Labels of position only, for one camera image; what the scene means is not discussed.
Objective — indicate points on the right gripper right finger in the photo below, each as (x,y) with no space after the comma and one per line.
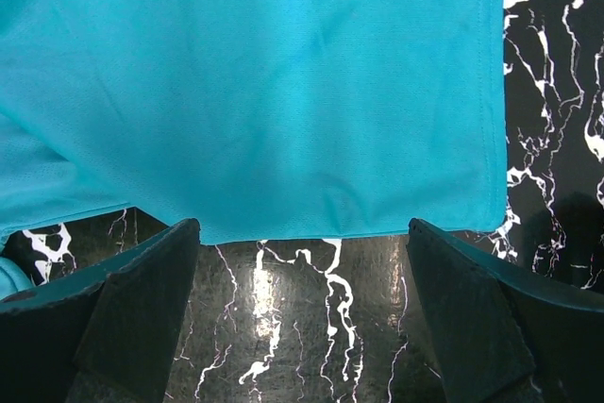
(501,333)

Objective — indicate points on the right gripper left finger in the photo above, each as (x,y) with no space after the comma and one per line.
(117,322)

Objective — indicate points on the teal t shirt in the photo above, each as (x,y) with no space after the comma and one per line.
(260,119)

